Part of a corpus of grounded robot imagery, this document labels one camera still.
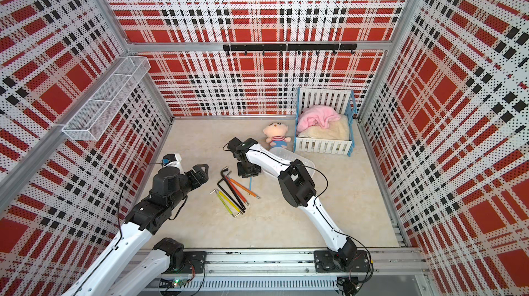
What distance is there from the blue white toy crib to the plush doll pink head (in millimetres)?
60

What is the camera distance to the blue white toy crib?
1.01m

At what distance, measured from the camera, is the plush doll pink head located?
3.40ft

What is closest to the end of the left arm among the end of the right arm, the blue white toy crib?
the end of the right arm
